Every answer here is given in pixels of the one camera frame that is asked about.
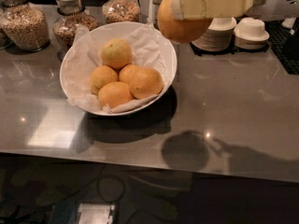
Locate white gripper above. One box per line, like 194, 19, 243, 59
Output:
170, 0, 299, 21

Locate white ceramic bowl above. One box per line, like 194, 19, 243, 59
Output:
59, 21, 178, 117

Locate back green-tinged orange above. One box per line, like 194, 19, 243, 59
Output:
101, 38, 133, 70

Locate middle hidden orange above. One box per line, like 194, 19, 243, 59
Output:
119, 64, 139, 84

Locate tall stack paper bowls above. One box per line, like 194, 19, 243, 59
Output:
192, 17, 236, 52

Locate short stack paper bowls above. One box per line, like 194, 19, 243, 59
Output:
234, 18, 270, 49

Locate black rubber mat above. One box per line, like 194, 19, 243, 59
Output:
190, 42, 270, 56

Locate right glass cereal jar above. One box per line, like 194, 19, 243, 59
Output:
102, 0, 140, 23

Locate middle glass granola jar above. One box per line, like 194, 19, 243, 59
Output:
52, 0, 99, 50

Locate large glass cereal jar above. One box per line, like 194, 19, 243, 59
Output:
0, 0, 50, 52

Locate grey device under table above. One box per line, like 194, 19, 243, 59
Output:
48, 202, 119, 224

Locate white stand frame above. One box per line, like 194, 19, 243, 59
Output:
139, 0, 154, 23

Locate black cable under table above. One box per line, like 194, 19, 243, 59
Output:
96, 166, 126, 203

